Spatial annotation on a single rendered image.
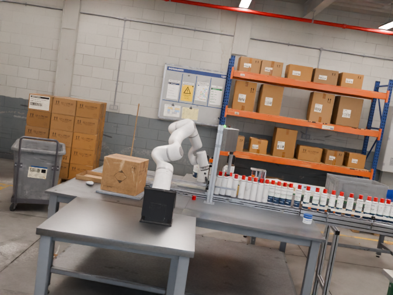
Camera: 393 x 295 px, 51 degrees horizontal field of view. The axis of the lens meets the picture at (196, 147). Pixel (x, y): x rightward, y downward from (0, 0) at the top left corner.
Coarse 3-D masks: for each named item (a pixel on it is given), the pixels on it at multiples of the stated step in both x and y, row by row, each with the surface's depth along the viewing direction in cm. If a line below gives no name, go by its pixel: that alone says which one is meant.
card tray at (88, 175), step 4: (84, 172) 380; (88, 172) 386; (92, 172) 386; (96, 172) 386; (76, 176) 361; (80, 176) 361; (84, 176) 360; (88, 176) 378; (92, 176) 380; (96, 176) 383; (100, 176) 385; (84, 180) 361; (88, 180) 360; (92, 180) 360; (96, 180) 360; (100, 180) 359
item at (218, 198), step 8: (184, 192) 361; (192, 192) 360; (216, 200) 358; (224, 200) 357; (232, 200) 358; (240, 200) 356; (264, 208) 355; (272, 208) 354; (280, 208) 354; (288, 208) 352
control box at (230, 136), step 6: (228, 132) 340; (234, 132) 346; (222, 138) 342; (228, 138) 342; (234, 138) 348; (222, 144) 342; (228, 144) 343; (234, 144) 350; (222, 150) 341; (228, 150) 345; (234, 150) 351
